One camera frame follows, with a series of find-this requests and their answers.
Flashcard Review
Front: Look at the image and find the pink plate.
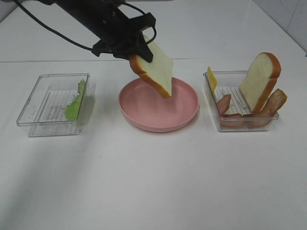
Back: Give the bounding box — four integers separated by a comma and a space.
118, 78, 200, 132

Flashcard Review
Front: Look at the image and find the clear plastic tray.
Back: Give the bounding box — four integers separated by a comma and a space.
203, 70, 279, 132
16, 73, 95, 137

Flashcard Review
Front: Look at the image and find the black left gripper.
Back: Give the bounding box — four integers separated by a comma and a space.
92, 12, 156, 63

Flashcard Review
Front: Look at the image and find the yellow toy cheese slice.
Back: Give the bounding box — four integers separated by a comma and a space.
207, 67, 218, 95

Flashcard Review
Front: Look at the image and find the clear plastic tray right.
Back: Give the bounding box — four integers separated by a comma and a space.
203, 70, 279, 132

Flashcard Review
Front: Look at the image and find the green toy lettuce leaf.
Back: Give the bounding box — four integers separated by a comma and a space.
64, 80, 86, 121

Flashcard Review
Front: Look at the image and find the toy bread slice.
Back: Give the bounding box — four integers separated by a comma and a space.
129, 41, 173, 99
239, 52, 281, 113

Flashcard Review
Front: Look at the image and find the short toy bacon strip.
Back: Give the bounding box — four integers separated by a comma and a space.
217, 94, 243, 129

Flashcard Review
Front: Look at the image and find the long toy bacon strip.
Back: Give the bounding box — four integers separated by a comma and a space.
243, 89, 287, 128

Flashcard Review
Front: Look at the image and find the clear plastic tray left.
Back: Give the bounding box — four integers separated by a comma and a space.
16, 73, 95, 137

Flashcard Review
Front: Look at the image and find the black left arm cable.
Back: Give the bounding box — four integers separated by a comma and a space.
13, 0, 94, 52

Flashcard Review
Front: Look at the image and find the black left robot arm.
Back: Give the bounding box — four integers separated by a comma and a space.
52, 0, 156, 62

